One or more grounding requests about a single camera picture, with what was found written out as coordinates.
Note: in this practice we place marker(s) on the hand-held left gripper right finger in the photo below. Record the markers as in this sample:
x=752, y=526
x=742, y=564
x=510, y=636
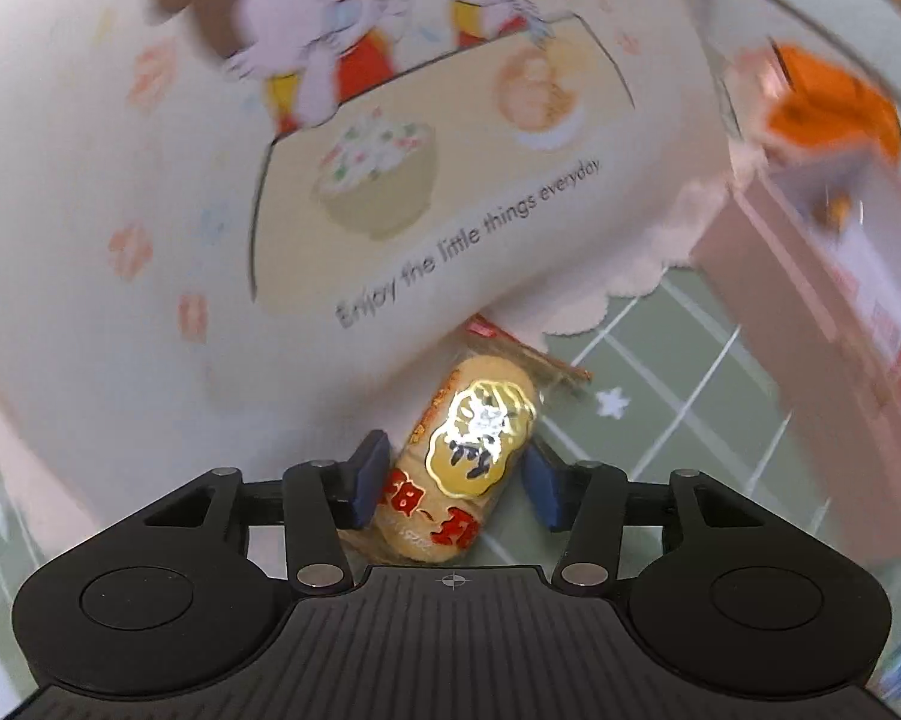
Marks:
x=544, y=491

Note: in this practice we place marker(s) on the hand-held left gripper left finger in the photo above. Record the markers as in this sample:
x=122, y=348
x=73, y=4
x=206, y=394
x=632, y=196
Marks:
x=369, y=480

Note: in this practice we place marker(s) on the rice cracker packet gold label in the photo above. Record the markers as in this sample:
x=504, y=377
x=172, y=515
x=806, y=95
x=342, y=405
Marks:
x=465, y=427

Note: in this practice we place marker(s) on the pink cardboard box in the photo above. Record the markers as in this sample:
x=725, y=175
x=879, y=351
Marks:
x=810, y=270

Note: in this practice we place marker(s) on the green checked tablecloth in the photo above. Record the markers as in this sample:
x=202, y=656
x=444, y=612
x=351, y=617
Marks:
x=668, y=397

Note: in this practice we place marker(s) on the cream cartoon printed cloth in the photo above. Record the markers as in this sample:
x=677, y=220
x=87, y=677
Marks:
x=195, y=202

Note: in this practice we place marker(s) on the orange snack packet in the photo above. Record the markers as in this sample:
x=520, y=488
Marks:
x=825, y=105

